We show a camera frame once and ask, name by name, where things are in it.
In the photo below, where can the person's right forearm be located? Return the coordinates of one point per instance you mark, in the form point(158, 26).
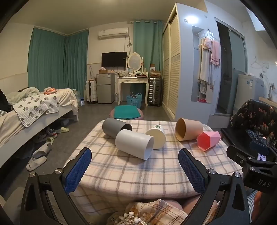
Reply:
point(255, 203)

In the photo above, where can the orange toy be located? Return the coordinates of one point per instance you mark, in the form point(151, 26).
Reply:
point(49, 91)

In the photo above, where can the silver suitcase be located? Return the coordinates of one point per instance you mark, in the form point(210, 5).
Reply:
point(155, 92)

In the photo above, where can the cardboard box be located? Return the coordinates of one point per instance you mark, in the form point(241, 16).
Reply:
point(155, 74)

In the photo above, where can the white hanging towel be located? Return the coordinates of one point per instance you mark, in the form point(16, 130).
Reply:
point(204, 62)

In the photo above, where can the narrow green curtain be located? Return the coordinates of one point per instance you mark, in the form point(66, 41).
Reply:
point(149, 43)

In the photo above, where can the white bed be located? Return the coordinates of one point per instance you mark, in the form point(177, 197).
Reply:
point(65, 103)

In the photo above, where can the white duvet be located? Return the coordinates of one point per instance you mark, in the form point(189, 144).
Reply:
point(23, 93)

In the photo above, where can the white cup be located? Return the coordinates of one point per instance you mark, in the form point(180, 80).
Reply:
point(134, 142)

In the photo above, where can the small picture frame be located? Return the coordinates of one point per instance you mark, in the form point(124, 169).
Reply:
point(129, 71)

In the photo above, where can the blue laundry basket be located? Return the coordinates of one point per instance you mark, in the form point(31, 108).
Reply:
point(134, 101)

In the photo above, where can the cream slatted wardrobe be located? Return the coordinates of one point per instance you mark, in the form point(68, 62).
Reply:
point(173, 65)

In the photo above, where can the white air conditioner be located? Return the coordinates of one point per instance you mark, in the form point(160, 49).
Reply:
point(113, 32)

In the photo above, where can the silver mini fridge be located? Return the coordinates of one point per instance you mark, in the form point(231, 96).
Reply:
point(105, 88)

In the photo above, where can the red slippers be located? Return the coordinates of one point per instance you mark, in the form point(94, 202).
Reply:
point(201, 100)

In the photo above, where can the white quilt with grey print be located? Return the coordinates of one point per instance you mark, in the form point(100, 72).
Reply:
point(32, 108)

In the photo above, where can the dark floral cloth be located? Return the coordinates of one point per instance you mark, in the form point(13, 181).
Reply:
point(257, 116)

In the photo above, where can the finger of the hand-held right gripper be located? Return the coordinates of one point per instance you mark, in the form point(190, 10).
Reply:
point(238, 153)
point(234, 135)

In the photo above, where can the person's plaid garment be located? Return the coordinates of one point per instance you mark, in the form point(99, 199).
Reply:
point(151, 213)

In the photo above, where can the glass bathroom door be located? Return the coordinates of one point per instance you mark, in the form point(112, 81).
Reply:
point(238, 52)

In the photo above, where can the clear water jug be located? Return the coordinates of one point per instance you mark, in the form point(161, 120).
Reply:
point(76, 96)

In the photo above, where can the green seat cushion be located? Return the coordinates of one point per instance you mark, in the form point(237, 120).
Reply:
point(126, 112)

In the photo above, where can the white slipper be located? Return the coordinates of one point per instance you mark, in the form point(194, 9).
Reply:
point(42, 150)
point(36, 163)

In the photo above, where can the grey cup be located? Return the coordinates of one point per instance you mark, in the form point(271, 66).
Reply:
point(113, 127)

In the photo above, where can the pink hanging towel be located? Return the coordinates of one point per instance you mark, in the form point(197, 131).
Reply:
point(215, 54)

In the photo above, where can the white suitcase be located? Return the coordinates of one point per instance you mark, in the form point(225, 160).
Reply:
point(92, 92)

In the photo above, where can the wide green curtain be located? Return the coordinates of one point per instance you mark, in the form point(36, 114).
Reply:
point(54, 62)

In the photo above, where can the tan cup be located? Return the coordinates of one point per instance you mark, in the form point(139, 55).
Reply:
point(191, 128)

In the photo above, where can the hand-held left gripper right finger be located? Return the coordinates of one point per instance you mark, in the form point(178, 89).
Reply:
point(191, 173)

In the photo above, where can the white washing machine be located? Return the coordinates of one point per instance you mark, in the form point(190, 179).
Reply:
point(246, 93)

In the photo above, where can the white dressing table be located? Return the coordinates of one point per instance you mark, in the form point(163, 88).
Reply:
point(133, 80)

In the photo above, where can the black television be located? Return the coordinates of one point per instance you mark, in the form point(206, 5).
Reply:
point(113, 59)

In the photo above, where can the pale green slipper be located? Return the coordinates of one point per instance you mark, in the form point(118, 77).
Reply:
point(49, 140)
point(62, 129)

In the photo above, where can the plaid tablecloth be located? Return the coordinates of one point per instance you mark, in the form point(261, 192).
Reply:
point(129, 173)

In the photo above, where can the grey sneakers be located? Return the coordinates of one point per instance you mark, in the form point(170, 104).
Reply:
point(48, 133)

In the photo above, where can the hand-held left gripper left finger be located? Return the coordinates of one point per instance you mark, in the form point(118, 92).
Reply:
point(79, 171)

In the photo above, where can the cream cup with green print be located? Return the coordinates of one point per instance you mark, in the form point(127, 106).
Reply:
point(157, 137)

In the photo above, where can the oval vanity mirror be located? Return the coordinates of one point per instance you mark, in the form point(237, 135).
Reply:
point(134, 61)

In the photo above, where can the pink hexagonal cup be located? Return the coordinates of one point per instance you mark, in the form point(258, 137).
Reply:
point(207, 140)

